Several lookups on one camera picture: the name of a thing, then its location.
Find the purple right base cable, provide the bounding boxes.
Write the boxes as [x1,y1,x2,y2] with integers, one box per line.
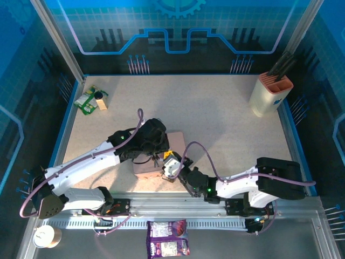
[252,201,278,236]

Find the beige knife block orange top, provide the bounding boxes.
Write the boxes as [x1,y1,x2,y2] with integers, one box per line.
[248,72,294,118]

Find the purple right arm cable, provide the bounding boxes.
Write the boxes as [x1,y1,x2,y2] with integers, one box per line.
[182,140,316,187]

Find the pink wedding cartoon box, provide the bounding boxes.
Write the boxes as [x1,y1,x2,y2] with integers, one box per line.
[132,131,187,181]

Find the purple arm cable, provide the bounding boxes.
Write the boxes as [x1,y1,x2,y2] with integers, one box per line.
[182,140,316,187]
[19,108,144,219]

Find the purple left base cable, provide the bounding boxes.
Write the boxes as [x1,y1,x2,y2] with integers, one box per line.
[93,212,132,237]

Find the metal tin can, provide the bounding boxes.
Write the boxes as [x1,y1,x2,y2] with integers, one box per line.
[32,225,63,249]

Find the thin black cable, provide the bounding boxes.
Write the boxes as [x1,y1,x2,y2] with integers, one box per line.
[131,156,153,166]

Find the aluminium frame post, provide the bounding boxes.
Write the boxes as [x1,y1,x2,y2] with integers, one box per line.
[29,0,86,83]
[285,0,326,56]

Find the silver aluminium mounting rail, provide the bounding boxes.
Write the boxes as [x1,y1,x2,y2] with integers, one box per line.
[45,190,324,221]

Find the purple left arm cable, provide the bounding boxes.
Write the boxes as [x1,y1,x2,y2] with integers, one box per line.
[19,108,144,219]

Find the black knife handle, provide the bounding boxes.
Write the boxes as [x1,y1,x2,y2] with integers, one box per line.
[272,55,295,79]
[267,51,289,77]
[277,59,298,81]

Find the white slotted cable duct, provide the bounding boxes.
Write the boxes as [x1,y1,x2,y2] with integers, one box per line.
[47,219,250,230]

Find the small wooden block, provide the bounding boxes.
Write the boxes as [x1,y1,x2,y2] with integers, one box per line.
[95,98,109,111]

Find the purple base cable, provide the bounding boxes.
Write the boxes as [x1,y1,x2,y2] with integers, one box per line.
[93,212,132,237]
[252,201,278,236]

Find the purple snack bag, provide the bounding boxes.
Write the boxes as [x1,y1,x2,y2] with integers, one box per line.
[146,219,191,259]

